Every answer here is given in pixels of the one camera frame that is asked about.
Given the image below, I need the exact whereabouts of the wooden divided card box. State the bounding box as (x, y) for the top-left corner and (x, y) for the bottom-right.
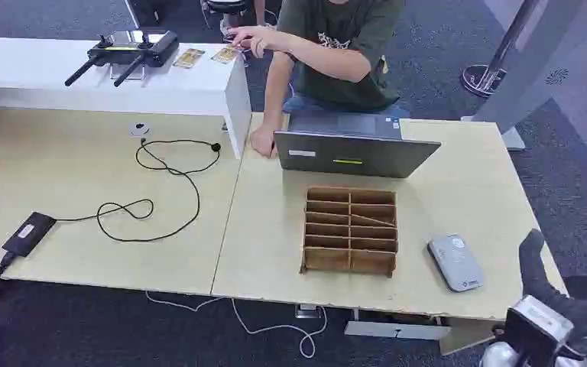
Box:
(300, 186), (399, 278)

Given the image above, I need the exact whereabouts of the grey laptop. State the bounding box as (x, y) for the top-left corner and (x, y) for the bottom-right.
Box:
(274, 112), (443, 179)

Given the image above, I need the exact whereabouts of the thin black cable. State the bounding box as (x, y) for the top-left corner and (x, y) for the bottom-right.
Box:
(54, 138), (222, 244)

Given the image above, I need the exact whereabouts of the black remote controller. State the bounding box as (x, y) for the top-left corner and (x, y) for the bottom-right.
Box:
(64, 29), (180, 88)

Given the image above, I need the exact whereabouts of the white cable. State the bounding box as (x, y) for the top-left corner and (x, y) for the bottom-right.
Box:
(144, 291), (329, 359)

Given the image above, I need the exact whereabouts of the grey card reader device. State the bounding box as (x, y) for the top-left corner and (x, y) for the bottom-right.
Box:
(426, 233), (485, 294)

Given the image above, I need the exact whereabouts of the white table foot plate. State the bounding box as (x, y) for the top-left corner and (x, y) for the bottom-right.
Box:
(344, 320), (452, 341)

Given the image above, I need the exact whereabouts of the black stool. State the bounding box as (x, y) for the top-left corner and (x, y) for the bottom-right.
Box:
(201, 0), (255, 43)

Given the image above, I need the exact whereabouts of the yellow printed card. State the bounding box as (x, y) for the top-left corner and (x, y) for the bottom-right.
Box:
(211, 44), (238, 65)
(173, 47), (206, 70)

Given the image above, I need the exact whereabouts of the metal stanchion pole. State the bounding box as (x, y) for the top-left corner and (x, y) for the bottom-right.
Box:
(460, 0), (540, 98)

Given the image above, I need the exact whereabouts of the black power cord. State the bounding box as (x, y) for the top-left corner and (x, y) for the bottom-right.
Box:
(0, 252), (18, 283)

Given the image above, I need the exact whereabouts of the beige table leg panel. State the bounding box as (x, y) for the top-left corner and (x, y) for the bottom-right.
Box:
(437, 317), (498, 356)

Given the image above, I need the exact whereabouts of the person's left hand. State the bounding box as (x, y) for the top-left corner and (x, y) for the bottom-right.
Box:
(227, 25), (281, 59)

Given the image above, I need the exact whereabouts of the white desk shelf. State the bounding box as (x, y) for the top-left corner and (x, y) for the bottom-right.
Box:
(0, 36), (252, 160)

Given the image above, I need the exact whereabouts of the person's right hand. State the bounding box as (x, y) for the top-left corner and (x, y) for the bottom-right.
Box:
(249, 124), (279, 159)

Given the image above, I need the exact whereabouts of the white display stand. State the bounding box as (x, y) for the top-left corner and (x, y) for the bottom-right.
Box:
(460, 0), (587, 153)

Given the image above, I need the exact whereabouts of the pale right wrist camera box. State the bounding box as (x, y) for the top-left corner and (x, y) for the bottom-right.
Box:
(503, 295), (576, 356)

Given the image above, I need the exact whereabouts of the black power adapter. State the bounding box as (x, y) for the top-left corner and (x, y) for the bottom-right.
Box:
(2, 211), (57, 258)

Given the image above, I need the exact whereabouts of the person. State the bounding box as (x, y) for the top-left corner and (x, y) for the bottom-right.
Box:
(227, 0), (411, 159)

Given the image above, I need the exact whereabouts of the metal floor socket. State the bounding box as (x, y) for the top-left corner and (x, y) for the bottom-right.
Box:
(294, 304), (323, 320)

